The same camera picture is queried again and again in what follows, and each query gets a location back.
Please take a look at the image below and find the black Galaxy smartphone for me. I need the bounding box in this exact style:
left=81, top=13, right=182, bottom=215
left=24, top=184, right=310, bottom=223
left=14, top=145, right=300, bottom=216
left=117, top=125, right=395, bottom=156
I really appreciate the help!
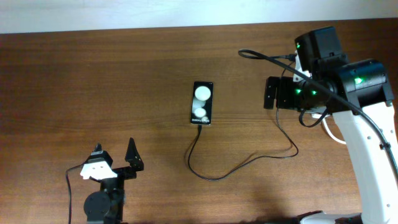
left=190, top=82, right=214, bottom=126

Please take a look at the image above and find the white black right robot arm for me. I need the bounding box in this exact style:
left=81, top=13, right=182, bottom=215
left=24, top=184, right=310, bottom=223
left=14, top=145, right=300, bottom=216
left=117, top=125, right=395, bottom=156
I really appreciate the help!
left=264, top=27, right=397, bottom=223

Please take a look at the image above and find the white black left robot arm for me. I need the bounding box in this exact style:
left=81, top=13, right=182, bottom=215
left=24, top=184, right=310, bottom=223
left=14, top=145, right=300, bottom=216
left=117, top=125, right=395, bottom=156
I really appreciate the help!
left=80, top=138, right=144, bottom=224

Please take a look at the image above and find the white power strip cord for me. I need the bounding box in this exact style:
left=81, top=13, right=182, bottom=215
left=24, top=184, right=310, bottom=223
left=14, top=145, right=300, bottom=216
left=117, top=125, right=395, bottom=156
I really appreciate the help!
left=310, top=113, right=347, bottom=146

